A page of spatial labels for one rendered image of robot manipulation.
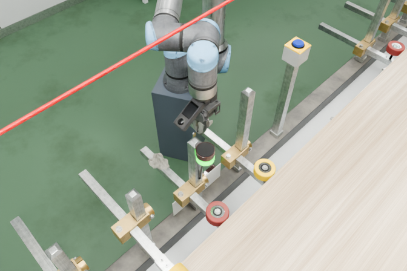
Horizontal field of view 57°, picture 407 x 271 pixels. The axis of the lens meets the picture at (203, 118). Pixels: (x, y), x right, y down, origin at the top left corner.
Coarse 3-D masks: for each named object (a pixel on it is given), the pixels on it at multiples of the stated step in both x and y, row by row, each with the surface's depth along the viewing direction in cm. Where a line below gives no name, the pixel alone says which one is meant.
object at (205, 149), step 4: (200, 144) 118; (204, 144) 118; (208, 144) 118; (196, 148) 117; (200, 148) 117; (204, 148) 117; (208, 148) 117; (212, 148) 117; (200, 152) 116; (204, 152) 116; (208, 152) 116; (212, 152) 116; (204, 156) 115; (208, 156) 115; (200, 168) 128; (200, 172) 130; (200, 176) 133
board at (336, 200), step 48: (384, 96) 162; (336, 144) 146; (384, 144) 146; (288, 192) 132; (336, 192) 133; (384, 192) 133; (240, 240) 121; (288, 240) 121; (336, 240) 121; (384, 240) 122
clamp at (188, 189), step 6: (204, 180) 140; (180, 186) 137; (186, 186) 137; (192, 186) 137; (198, 186) 137; (204, 186) 140; (174, 192) 136; (186, 192) 136; (192, 192) 136; (198, 192) 139; (174, 198) 138; (180, 198) 134; (186, 198) 134; (180, 204) 137; (186, 204) 138
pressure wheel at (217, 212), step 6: (210, 204) 129; (216, 204) 129; (222, 204) 129; (210, 210) 127; (216, 210) 127; (222, 210) 128; (228, 210) 127; (210, 216) 126; (216, 216) 126; (222, 216) 126; (228, 216) 127; (210, 222) 126; (216, 222) 125; (222, 222) 125
